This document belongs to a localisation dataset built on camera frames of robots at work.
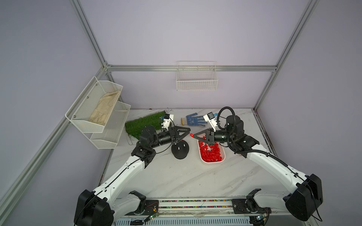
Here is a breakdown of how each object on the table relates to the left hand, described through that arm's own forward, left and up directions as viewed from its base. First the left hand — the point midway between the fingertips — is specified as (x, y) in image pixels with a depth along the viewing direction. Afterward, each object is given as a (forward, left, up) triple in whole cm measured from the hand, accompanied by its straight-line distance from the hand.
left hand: (189, 133), depth 65 cm
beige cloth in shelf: (+19, +49, -2) cm, 53 cm away
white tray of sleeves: (+4, -16, -30) cm, 34 cm away
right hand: (0, -3, -4) cm, 5 cm away
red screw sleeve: (0, -1, -2) cm, 3 cm away
